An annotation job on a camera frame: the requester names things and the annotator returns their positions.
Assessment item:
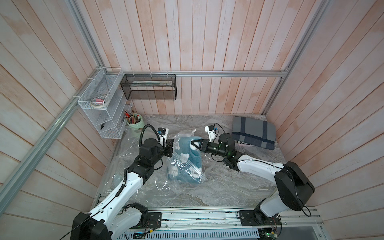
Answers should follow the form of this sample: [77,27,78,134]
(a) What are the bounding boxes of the white wire shelf rack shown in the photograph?
[78,67,133,139]

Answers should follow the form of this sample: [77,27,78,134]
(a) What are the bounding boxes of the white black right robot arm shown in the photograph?
[191,134,315,224]

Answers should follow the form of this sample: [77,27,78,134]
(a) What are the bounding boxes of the white tape roll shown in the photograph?
[90,98,109,109]

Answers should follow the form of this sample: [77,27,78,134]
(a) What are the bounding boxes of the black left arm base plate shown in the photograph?
[123,212,162,230]

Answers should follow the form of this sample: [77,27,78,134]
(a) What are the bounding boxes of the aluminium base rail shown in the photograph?
[148,207,324,231]

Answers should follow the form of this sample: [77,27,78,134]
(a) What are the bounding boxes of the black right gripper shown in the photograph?
[192,139,229,160]

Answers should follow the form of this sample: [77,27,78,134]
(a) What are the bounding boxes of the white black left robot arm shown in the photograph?
[70,139,174,240]

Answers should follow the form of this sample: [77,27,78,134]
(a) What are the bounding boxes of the grey navy plaid blanket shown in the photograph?
[232,117,276,150]

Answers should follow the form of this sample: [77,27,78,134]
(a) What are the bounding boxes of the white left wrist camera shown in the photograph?
[158,127,169,147]

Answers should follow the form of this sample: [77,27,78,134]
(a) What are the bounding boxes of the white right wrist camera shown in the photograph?
[205,125,217,143]

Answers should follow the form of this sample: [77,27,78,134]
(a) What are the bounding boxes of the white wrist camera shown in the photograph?
[205,125,217,143]
[158,127,169,147]

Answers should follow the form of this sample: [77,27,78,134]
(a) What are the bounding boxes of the black mesh wall basket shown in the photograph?
[120,74,178,101]

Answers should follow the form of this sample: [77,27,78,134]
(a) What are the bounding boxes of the teal blue cloth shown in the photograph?
[167,137,205,185]

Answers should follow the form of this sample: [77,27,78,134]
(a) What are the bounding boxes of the green pen holder cup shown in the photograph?
[126,114,145,130]

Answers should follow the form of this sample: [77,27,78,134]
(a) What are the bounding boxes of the clear plastic vacuum bag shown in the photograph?
[96,127,276,208]

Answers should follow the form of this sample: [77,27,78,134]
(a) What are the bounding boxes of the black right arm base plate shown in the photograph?
[237,210,281,226]

